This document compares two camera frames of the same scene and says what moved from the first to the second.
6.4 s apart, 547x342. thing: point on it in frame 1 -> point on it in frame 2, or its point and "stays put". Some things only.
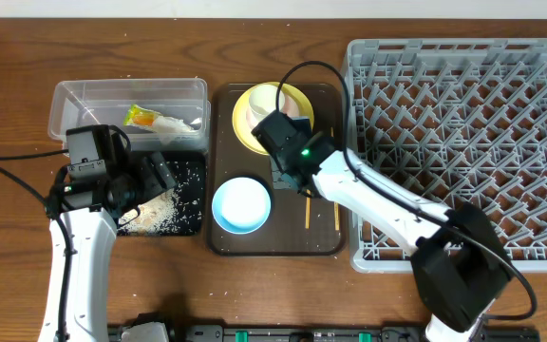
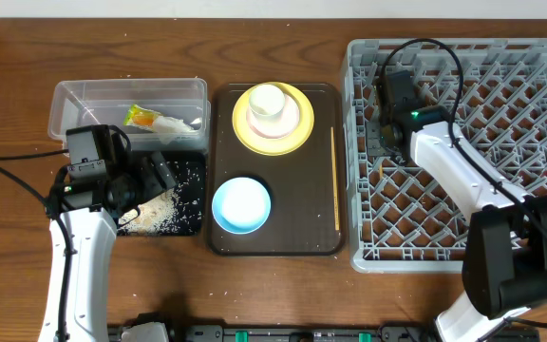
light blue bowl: [240, 205] stays put
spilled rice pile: [151, 216] stays put
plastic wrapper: [152, 121] stays put
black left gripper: [160, 170] stays put
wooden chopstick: [308, 213] -> [381, 132]
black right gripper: [281, 164] -> [372, 139]
